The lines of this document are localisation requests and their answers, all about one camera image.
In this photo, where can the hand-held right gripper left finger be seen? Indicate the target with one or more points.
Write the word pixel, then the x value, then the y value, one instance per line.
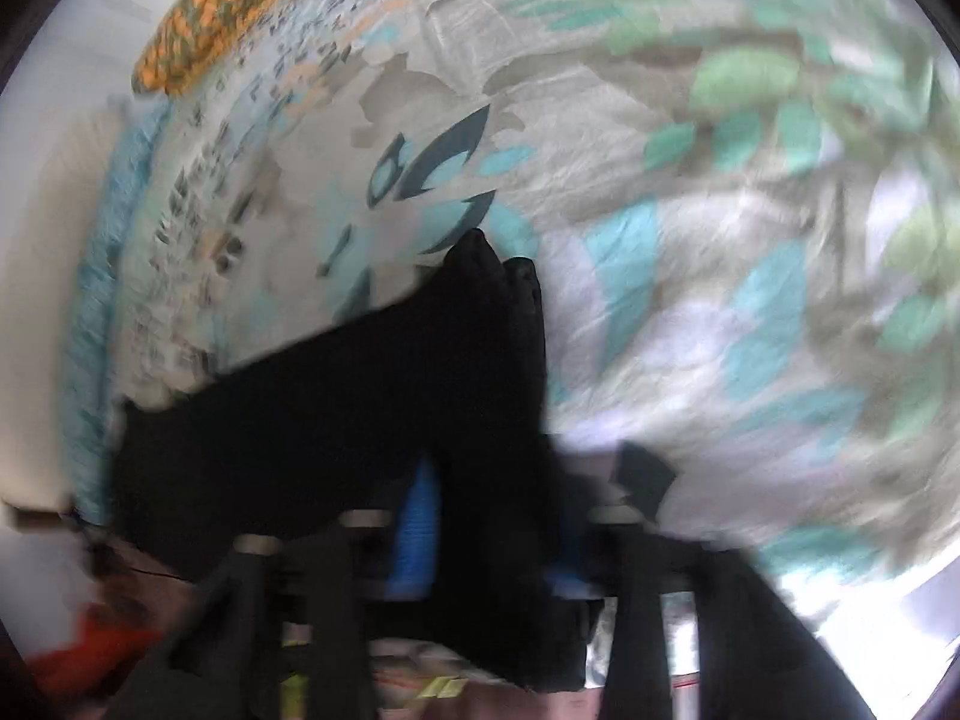
pixel 416 532

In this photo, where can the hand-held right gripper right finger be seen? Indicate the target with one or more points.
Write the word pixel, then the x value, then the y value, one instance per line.
pixel 637 585

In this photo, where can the black pants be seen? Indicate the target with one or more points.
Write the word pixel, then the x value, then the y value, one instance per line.
pixel 337 427

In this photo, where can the red knit cardigan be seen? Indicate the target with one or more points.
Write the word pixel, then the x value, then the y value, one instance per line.
pixel 90 641

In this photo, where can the bed with floral sheet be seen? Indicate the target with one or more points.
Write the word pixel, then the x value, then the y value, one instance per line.
pixel 675 240

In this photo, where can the cream padded headboard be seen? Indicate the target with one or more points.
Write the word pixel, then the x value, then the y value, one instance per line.
pixel 45 277

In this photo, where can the orange floral pillow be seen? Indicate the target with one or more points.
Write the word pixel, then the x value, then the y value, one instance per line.
pixel 217 22

